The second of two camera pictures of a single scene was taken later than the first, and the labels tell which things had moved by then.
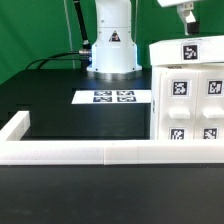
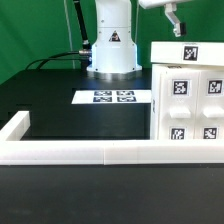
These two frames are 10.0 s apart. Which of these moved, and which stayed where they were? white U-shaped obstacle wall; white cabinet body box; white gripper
Moved: white gripper
Stayed: white cabinet body box; white U-shaped obstacle wall
